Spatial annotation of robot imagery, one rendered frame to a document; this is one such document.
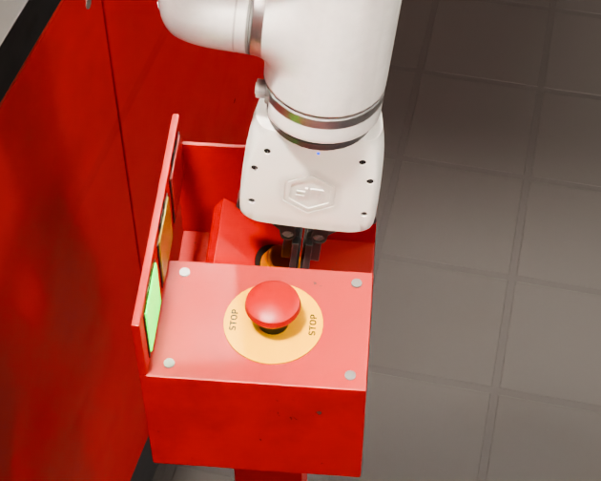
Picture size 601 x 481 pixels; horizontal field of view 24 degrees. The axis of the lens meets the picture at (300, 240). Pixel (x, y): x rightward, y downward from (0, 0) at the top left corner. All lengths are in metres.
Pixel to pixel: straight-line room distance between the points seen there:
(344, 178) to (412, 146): 1.22
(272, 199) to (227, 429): 0.17
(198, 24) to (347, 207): 0.20
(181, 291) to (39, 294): 0.27
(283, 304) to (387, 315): 1.01
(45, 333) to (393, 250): 0.86
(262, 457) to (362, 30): 0.35
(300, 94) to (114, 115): 0.47
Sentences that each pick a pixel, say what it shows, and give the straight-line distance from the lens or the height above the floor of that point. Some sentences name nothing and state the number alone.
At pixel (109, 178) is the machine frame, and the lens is 1.38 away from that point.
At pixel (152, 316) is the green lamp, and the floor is 0.81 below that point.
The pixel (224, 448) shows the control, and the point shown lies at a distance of 1.05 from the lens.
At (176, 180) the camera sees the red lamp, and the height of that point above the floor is 0.81.
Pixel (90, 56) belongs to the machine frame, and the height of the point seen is 0.74.
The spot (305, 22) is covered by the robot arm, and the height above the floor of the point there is 1.01.
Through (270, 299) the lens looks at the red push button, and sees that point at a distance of 0.98.
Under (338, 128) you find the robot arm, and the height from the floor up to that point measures 0.92.
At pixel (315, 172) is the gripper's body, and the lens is 0.98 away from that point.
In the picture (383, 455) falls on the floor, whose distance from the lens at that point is 1.86.
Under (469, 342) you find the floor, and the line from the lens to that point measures 1.97.
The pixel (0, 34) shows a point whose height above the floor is 0.88.
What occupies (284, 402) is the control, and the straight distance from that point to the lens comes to 0.99.
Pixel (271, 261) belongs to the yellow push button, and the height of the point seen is 0.74.
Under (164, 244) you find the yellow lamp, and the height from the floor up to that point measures 0.82.
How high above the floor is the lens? 1.59
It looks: 50 degrees down
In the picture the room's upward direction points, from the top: straight up
